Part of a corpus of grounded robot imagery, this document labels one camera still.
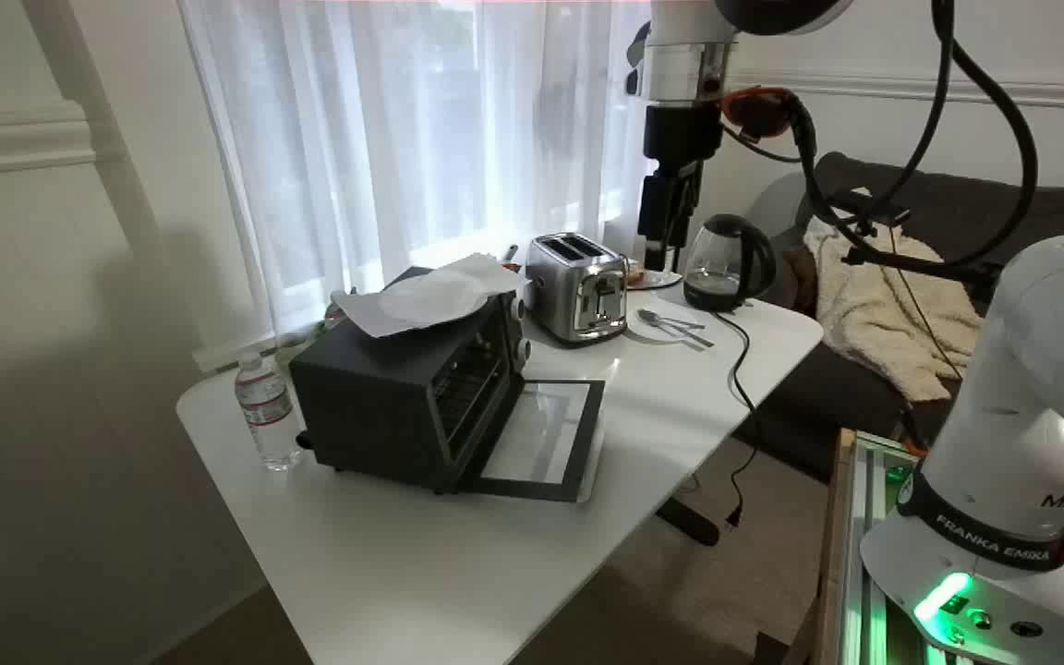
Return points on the black camera stand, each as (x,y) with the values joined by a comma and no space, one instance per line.
(915,261)

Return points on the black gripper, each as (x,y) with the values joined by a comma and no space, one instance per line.
(683,135)

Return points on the black toaster oven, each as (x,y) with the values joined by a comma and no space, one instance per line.
(388,400)

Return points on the black table foot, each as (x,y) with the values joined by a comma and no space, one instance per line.
(688,521)

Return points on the black glass electric kettle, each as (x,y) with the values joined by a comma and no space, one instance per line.
(720,262)

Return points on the white crumpled paper sheet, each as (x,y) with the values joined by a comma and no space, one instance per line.
(427,302)

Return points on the silver two-slot toaster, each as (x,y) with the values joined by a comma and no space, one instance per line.
(579,288)

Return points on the dark grey sofa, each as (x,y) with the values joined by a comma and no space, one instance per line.
(986,209)

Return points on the clear plastic water bottle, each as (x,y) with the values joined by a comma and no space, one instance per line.
(266,410)

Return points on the metal spoon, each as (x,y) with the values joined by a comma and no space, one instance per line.
(672,325)

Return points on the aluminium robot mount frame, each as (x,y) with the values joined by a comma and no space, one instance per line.
(851,556)

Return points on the beige blanket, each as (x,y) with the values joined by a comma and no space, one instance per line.
(889,314)

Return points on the glass toaster oven door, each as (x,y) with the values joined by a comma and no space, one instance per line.
(544,437)

